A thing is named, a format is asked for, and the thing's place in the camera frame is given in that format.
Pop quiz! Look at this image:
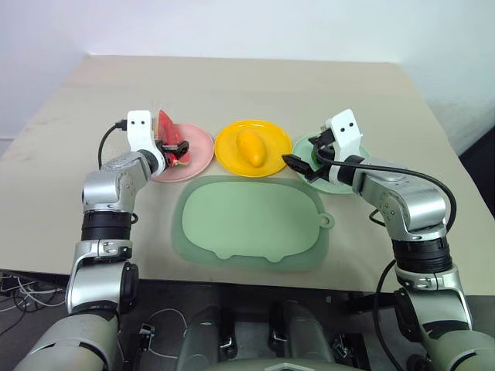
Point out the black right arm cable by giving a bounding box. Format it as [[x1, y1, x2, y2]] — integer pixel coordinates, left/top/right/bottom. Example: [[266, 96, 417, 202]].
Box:
[[313, 141, 458, 371]]

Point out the green plate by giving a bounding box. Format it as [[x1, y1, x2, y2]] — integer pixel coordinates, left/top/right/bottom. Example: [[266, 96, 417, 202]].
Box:
[[292, 130, 372, 194]]

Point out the grey robot leg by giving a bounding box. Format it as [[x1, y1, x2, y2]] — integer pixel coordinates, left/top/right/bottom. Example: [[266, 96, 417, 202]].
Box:
[[278, 300, 334, 363], [177, 304, 234, 366]]

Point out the yellow mango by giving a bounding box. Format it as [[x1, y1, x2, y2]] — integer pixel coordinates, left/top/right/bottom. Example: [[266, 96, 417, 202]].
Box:
[[236, 129, 267, 168]]

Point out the grey right robot leg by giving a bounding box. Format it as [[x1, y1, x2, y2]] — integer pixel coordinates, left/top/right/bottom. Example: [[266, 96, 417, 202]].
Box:
[[278, 300, 334, 363]]

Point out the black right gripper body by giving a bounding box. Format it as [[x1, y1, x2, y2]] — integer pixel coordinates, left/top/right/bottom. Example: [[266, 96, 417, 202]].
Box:
[[309, 129, 338, 160]]

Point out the grey robot torso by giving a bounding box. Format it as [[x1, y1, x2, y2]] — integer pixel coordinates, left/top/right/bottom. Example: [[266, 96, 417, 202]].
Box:
[[208, 356, 349, 371]]

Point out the tangle of floor cables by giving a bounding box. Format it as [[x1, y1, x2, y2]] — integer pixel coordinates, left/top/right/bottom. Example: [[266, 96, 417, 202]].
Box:
[[0, 271, 67, 335]]

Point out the red watermelon slice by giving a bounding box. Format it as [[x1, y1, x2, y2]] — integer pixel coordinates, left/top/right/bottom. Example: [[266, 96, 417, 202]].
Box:
[[155, 110, 193, 168]]

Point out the pink plate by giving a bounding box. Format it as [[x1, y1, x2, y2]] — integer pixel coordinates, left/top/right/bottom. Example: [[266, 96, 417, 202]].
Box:
[[148, 124, 215, 182]]

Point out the grey left robot leg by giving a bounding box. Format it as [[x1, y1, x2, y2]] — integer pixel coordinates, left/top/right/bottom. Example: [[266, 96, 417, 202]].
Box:
[[177, 304, 234, 366]]

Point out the green silicone mat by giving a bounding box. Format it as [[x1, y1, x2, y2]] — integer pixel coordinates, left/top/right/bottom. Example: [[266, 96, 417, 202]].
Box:
[[171, 174, 334, 272]]

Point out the yellow plate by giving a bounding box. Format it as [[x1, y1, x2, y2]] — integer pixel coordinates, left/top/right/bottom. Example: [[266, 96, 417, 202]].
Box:
[[214, 120, 293, 179]]

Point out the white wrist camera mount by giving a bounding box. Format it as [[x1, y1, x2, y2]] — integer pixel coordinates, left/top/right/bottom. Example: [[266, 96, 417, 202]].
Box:
[[127, 110, 162, 155], [329, 109, 364, 159]]

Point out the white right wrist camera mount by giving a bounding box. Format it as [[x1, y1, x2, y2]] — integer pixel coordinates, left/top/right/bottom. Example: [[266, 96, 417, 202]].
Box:
[[329, 109, 364, 159]]

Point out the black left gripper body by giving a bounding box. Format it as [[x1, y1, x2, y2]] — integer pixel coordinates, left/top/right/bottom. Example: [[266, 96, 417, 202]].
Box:
[[152, 115, 168, 155]]

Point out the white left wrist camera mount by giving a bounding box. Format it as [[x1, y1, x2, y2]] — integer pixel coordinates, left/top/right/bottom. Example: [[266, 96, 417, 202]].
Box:
[[127, 110, 162, 155]]

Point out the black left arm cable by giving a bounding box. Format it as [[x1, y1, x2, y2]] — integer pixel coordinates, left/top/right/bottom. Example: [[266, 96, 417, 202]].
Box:
[[98, 120, 128, 169]]

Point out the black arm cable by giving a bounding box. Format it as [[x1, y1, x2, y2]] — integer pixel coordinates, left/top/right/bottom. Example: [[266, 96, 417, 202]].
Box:
[[98, 120, 128, 169], [313, 141, 458, 371]]

